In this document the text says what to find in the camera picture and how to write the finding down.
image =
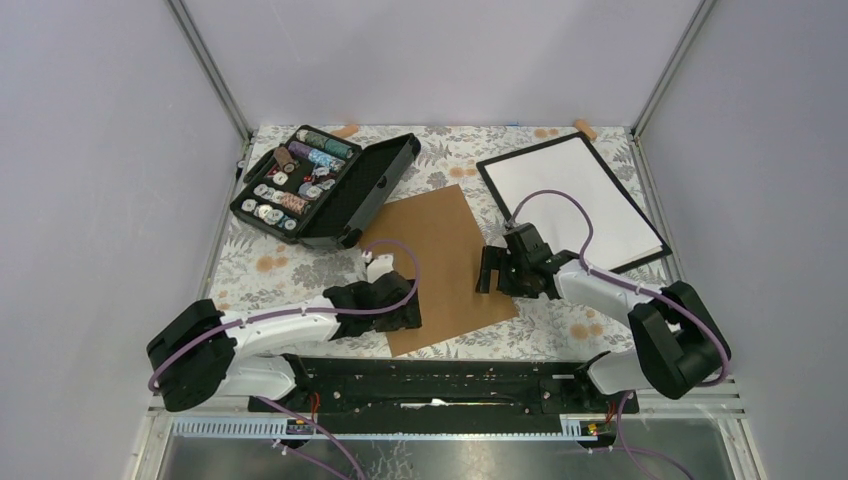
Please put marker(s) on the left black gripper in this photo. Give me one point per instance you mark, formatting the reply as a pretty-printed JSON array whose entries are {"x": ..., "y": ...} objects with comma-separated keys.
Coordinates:
[{"x": 407, "y": 317}]

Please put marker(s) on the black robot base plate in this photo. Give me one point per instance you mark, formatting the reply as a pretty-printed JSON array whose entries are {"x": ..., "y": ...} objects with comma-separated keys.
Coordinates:
[{"x": 437, "y": 394}]

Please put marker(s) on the wooden cork piece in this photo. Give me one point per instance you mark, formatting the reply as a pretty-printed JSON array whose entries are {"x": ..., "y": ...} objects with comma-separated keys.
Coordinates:
[
  {"x": 346, "y": 131},
  {"x": 585, "y": 128}
]

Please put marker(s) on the black open poker chip case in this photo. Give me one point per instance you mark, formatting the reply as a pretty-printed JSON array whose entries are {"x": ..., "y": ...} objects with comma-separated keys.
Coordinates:
[{"x": 319, "y": 190}]

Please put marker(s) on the brown cardboard backing board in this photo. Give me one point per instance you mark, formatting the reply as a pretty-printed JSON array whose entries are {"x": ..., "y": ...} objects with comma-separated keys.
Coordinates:
[{"x": 440, "y": 229}]

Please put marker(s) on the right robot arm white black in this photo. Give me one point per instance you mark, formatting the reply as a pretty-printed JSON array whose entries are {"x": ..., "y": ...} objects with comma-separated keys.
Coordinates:
[{"x": 677, "y": 346}]

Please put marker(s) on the white slotted cable duct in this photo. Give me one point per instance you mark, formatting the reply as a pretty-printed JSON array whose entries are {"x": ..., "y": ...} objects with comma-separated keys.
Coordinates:
[{"x": 290, "y": 429}]

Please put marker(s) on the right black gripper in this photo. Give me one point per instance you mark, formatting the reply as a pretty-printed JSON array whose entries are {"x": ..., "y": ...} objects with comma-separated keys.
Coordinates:
[{"x": 497, "y": 259}]

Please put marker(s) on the left wooden cork piece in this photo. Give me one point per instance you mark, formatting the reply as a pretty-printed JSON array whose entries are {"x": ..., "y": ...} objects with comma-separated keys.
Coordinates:
[{"x": 346, "y": 131}]

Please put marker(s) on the black picture frame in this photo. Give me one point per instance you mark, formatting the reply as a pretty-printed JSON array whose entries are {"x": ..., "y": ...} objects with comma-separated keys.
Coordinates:
[{"x": 656, "y": 245}]

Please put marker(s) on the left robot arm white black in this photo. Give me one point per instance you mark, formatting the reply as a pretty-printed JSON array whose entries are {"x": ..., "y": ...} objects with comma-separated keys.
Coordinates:
[{"x": 207, "y": 353}]

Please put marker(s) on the right wooden cork piece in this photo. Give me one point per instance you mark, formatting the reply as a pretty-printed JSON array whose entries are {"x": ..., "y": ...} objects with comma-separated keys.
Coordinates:
[{"x": 585, "y": 128}]

